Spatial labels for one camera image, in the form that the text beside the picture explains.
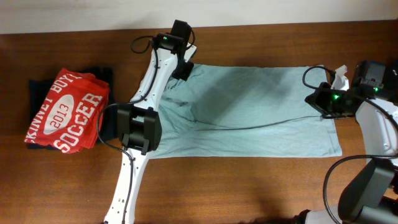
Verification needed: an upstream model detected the light blue t-shirt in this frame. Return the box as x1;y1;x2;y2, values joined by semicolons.
154;65;342;159

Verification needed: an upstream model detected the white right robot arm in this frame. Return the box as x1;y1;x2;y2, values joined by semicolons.
295;82;397;223

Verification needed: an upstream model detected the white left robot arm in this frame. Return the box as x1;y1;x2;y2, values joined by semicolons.
104;32;197;223

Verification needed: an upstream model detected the black crumpled clothes pile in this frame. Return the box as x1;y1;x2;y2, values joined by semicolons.
383;60;397;91

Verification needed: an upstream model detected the red folded soccer t-shirt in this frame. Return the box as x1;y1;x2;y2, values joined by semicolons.
24;67;111;154

